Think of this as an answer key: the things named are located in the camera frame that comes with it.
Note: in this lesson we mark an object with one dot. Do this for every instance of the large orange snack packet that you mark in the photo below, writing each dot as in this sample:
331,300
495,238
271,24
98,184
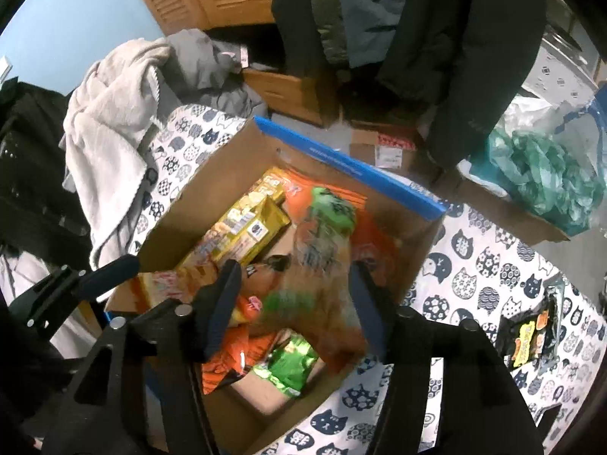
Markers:
384,227

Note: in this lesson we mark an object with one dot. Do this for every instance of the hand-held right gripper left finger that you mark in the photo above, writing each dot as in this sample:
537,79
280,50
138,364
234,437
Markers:
223,303

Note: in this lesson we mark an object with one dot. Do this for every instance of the labelled brown cardboard box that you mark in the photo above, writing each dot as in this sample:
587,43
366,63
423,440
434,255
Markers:
389,147

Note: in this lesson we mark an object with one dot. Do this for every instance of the long yellow snack packet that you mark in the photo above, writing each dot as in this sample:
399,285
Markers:
227,227

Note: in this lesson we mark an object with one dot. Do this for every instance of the gold snack packet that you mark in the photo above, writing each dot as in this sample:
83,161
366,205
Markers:
265,227

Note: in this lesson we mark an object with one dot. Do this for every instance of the green plastic bags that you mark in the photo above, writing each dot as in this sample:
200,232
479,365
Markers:
540,180

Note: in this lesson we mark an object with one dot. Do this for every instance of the flat cardboard box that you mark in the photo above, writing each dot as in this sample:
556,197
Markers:
479,199

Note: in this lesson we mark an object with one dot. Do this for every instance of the white plastic bag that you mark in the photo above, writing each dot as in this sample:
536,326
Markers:
531,113

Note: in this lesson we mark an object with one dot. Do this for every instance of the black plastic crate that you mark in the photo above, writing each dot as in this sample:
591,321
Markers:
38,175

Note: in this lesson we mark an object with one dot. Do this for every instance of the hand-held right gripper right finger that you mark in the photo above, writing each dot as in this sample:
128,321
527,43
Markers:
367,313

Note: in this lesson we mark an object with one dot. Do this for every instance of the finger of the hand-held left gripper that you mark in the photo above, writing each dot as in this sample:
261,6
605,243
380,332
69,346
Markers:
109,272

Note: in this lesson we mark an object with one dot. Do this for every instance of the small orange yellow snack packet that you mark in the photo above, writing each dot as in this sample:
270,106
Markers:
166,284

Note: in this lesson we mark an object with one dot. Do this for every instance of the grey hooded garment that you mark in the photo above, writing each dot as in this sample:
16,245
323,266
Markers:
213,71

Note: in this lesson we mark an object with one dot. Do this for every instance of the white fleece blanket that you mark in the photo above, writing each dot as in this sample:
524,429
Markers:
109,128

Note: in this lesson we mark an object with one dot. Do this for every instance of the cat print tablecloth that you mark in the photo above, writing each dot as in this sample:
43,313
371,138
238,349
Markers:
474,270

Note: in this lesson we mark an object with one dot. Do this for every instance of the grey blue hanging garment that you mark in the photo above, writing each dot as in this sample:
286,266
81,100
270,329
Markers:
370,9

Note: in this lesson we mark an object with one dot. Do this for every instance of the black snack packet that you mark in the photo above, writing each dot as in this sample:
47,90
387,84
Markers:
526,336

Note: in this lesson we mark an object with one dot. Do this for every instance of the cardboard box with blue edge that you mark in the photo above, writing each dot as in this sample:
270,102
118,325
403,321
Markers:
412,241

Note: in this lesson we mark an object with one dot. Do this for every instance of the orange green snack packet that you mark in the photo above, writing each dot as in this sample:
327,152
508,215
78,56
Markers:
322,256

